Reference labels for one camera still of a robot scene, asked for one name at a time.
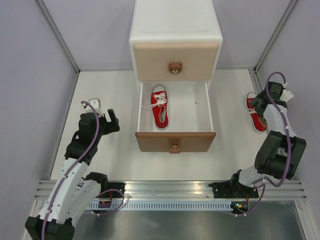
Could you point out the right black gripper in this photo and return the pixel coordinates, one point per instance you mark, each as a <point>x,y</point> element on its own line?
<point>254,103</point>

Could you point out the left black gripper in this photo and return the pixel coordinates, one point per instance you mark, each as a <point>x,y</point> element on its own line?
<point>110,127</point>

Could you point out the red sneaker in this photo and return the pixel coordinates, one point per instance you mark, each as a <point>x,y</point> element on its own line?
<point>258,122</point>
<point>159,106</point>

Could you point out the beige top drawer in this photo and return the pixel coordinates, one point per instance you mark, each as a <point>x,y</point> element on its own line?
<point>152,60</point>

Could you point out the bear knob bottom drawer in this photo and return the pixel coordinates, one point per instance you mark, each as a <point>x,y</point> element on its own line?
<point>174,149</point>

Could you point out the brown bottom drawer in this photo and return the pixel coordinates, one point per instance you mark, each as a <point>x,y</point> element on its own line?
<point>190,118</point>

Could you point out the brown bear knob top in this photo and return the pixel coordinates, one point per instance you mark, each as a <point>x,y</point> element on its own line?
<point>175,67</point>

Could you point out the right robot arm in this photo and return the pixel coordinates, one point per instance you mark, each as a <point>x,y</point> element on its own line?
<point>280,153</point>

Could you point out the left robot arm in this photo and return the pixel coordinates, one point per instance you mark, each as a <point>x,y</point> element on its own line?
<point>67,201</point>

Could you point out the white shoe cabinet body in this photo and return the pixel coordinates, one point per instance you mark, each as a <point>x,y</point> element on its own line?
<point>162,21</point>

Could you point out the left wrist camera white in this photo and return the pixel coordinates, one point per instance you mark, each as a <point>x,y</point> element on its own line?
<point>92,103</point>

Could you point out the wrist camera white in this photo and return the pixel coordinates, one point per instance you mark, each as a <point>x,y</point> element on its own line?
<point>92,103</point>
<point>286,94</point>

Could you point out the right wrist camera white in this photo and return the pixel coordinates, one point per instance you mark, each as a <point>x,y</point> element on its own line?
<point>286,94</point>

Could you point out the right aluminium frame post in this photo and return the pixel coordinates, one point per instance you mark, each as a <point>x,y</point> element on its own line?
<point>254,71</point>

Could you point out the aluminium frame post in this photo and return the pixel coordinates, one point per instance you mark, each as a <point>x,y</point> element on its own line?
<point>254,71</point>
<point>57,34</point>

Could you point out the white slotted cable duct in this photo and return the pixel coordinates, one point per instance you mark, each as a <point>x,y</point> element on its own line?
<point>177,206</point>

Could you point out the left aluminium frame post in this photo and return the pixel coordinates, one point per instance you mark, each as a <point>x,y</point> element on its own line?
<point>57,34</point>

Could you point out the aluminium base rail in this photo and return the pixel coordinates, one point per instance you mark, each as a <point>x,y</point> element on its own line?
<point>157,190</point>

